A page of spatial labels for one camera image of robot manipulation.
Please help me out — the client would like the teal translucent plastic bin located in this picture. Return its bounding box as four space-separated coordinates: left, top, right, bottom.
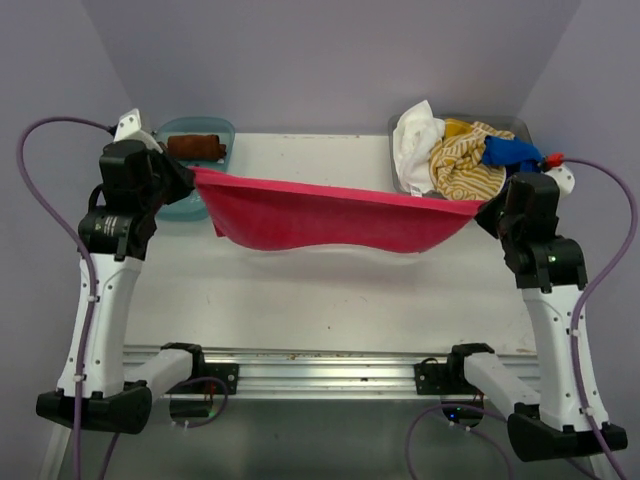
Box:
155 116 235 222

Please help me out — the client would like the brown microfiber towel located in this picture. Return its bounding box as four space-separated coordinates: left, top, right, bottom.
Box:
167 134 227 162

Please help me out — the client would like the pink towel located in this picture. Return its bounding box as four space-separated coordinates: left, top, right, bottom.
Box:
194 168 481 254

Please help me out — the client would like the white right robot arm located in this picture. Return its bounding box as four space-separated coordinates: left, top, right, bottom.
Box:
445 172 628 462

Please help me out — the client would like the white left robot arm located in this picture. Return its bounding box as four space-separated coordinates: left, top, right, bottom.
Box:
36 109 208 434

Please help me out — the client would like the blue towel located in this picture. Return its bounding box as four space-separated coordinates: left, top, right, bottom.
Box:
481 136 542 173

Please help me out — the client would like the yellow striped towel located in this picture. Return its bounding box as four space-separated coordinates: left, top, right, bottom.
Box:
429 118 515 201

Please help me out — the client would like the metal tray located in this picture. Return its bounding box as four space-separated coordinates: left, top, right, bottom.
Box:
387 113 533 195

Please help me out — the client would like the white towel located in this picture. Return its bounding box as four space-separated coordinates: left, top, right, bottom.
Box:
392 100 445 196

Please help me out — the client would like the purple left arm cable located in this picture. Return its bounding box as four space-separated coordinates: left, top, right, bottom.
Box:
17 116 230 480

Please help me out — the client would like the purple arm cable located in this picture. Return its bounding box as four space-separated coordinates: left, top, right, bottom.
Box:
17 116 230 480
404 157 639 480

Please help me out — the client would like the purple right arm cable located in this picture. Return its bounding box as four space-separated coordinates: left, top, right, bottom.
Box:
404 157 639 480

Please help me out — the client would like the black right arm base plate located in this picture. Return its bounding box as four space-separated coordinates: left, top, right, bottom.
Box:
413 362 478 396

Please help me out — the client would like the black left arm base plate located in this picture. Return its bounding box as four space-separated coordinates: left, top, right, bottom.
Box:
168 362 240 395

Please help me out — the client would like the aluminium mounting rail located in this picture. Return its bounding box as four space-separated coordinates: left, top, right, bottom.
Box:
119 352 544 401

